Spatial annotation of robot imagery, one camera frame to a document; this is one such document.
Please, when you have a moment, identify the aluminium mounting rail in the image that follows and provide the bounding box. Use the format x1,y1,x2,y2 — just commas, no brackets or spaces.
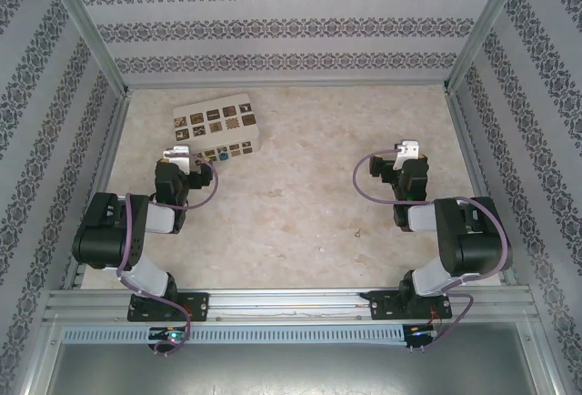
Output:
43,284,540,323

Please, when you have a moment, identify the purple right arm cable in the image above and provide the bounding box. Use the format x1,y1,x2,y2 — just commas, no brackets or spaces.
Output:
353,152,510,351

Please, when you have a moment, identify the aluminium side rail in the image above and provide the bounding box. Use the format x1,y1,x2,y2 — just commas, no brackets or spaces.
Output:
61,89,133,290
443,87,518,286

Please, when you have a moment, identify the aluminium frame post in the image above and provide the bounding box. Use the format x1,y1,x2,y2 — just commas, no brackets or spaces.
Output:
35,0,132,96
444,0,533,94

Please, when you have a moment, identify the small controller board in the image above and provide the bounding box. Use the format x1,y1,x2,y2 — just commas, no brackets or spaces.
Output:
147,327,190,356
403,324,440,351

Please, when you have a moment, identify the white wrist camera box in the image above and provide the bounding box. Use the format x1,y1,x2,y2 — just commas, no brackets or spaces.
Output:
162,146,193,174
393,139,420,171

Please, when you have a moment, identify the grey metal shelf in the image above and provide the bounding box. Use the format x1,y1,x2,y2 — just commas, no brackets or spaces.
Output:
45,321,565,395

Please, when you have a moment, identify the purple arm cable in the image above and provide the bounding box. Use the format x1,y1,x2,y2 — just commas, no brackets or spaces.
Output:
353,152,510,351
115,154,222,355

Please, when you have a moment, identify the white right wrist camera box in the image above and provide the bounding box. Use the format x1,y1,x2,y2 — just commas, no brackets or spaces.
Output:
393,139,420,171

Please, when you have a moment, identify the white box with picture tiles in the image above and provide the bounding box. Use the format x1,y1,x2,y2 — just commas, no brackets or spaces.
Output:
171,93,263,164

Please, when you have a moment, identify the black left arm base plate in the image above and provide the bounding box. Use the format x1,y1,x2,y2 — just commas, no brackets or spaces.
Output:
128,292,211,323

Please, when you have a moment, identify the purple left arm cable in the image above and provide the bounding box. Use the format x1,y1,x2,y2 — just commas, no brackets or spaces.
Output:
115,154,222,355

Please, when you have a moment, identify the grey slotted cable duct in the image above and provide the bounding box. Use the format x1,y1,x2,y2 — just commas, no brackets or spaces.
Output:
61,324,408,347

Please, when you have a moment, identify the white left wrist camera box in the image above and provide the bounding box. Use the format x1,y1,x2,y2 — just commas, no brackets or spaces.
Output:
162,146,193,174

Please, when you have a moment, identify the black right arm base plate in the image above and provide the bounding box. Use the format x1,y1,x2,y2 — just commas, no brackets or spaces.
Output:
366,290,454,322

